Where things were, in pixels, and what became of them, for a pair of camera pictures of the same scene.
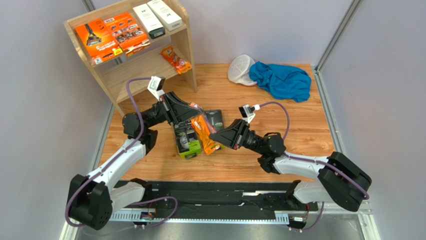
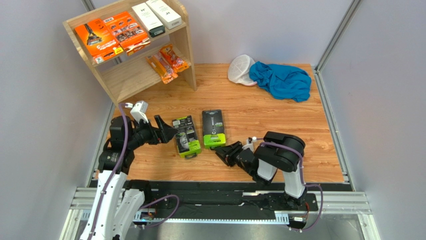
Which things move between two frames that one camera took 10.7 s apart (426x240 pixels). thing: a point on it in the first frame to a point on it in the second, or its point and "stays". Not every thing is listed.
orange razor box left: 98,40 stays
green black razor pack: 188,144 stays
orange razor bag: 203,125 to 165,71
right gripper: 244,135 to 233,155
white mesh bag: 238,70 stays
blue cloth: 282,81 stays
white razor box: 153,25 stays
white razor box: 172,20 stays
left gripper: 175,110 to 164,132
